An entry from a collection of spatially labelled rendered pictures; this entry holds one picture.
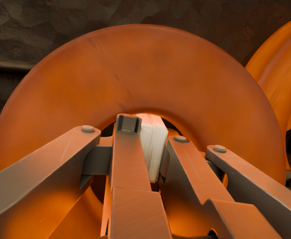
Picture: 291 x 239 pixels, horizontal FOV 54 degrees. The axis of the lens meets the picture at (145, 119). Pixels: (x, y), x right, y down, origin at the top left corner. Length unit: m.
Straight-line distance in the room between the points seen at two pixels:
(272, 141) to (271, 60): 0.07
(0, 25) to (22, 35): 0.02
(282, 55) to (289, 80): 0.02
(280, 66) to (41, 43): 0.19
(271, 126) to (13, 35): 0.22
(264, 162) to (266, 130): 0.02
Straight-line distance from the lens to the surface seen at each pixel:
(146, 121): 0.15
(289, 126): 0.34
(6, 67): 0.27
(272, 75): 0.21
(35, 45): 0.28
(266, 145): 0.16
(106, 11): 0.27
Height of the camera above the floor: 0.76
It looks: 10 degrees down
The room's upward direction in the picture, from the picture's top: 11 degrees clockwise
